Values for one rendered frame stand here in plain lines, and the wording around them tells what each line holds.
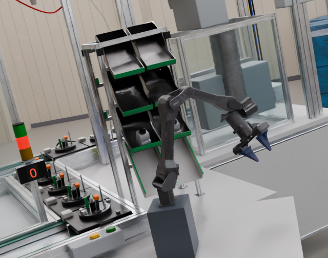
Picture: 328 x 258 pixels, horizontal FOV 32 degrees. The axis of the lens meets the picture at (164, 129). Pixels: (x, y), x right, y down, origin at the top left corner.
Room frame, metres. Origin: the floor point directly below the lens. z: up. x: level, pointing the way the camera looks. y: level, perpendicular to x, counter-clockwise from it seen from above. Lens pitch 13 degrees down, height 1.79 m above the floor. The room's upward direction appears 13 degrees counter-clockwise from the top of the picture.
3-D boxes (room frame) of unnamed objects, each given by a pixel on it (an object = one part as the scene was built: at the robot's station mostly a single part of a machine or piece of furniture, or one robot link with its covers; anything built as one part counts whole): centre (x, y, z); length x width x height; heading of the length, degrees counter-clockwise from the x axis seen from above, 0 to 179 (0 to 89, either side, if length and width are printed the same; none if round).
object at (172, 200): (2.00, 0.04, 1.09); 0.07 x 0.07 x 0.06; 78
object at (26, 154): (2.34, 0.58, 1.28); 0.05 x 0.05 x 0.05
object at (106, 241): (2.08, 0.35, 0.93); 0.21 x 0.07 x 0.06; 114
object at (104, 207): (2.31, 0.36, 0.98); 0.14 x 0.14 x 0.02
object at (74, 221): (2.31, 0.36, 0.96); 0.24 x 0.24 x 0.02; 24
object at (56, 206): (2.54, 0.47, 1.01); 0.24 x 0.24 x 0.13; 24
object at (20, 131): (2.34, 0.58, 1.38); 0.05 x 0.05 x 0.05
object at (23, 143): (2.34, 0.58, 1.33); 0.05 x 0.05 x 0.05
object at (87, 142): (3.74, 0.43, 1.01); 0.24 x 0.24 x 0.13; 24
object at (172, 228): (2.00, 0.05, 0.96); 0.14 x 0.14 x 0.20; 78
